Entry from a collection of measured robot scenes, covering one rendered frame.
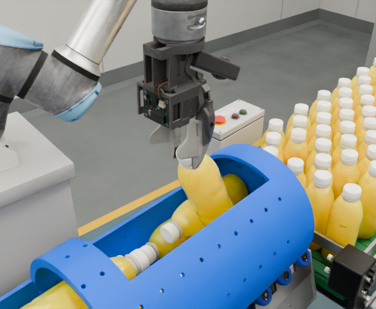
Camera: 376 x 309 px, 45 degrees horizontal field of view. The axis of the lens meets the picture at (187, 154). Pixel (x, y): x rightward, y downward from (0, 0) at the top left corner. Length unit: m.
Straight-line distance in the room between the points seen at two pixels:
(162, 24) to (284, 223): 0.44
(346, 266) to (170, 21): 0.67
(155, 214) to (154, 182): 1.90
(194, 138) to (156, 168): 2.33
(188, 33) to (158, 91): 0.09
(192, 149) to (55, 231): 0.56
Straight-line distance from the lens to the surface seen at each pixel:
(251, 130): 1.36
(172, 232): 0.89
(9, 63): 1.02
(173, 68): 0.63
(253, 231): 0.81
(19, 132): 1.22
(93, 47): 1.04
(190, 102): 0.66
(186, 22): 0.61
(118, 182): 2.91
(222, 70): 0.70
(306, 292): 1.16
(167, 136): 0.74
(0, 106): 1.05
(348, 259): 1.07
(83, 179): 2.98
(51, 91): 1.03
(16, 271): 1.18
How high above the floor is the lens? 1.74
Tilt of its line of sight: 34 degrees down
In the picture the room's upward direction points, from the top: straight up
